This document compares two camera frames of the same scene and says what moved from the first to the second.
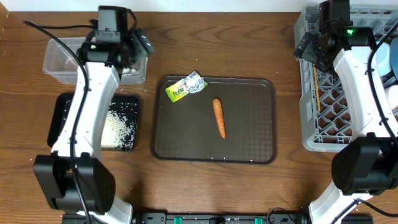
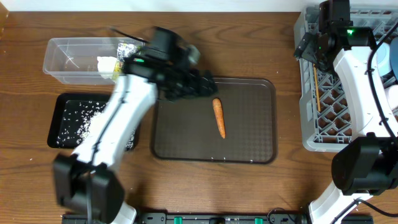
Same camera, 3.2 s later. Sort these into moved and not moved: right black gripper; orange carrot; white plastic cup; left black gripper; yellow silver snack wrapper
Moved: yellow silver snack wrapper; left black gripper
Not moved: right black gripper; white plastic cup; orange carrot
